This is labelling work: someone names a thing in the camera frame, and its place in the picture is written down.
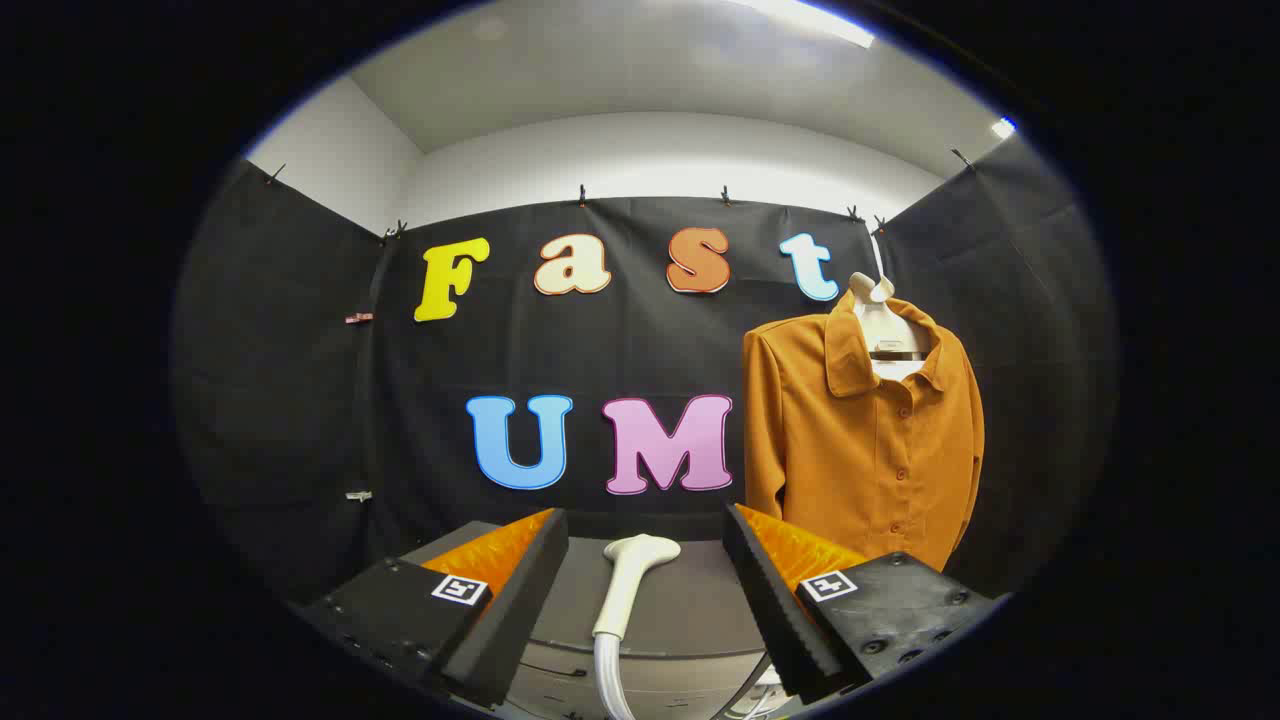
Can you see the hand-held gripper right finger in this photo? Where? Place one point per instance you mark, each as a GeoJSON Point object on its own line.
{"type": "Point", "coordinates": [775, 600]}

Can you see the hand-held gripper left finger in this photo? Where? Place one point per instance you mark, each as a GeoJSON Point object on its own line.
{"type": "Point", "coordinates": [520, 600]}

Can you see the white garment steamer head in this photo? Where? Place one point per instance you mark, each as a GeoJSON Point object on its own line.
{"type": "Point", "coordinates": [630, 570]}

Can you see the orange button shirt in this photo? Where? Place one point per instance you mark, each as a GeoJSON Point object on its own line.
{"type": "Point", "coordinates": [860, 450]}

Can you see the black backdrop cloth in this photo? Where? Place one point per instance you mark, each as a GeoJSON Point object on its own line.
{"type": "Point", "coordinates": [640, 340]}

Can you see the white mannequin torso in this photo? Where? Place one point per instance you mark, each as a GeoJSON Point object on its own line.
{"type": "Point", "coordinates": [885, 320]}

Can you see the small ceiling light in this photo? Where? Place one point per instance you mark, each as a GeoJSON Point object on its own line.
{"type": "Point", "coordinates": [1003, 127]}

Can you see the long ceiling light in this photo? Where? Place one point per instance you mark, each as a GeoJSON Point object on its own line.
{"type": "Point", "coordinates": [820, 22]}

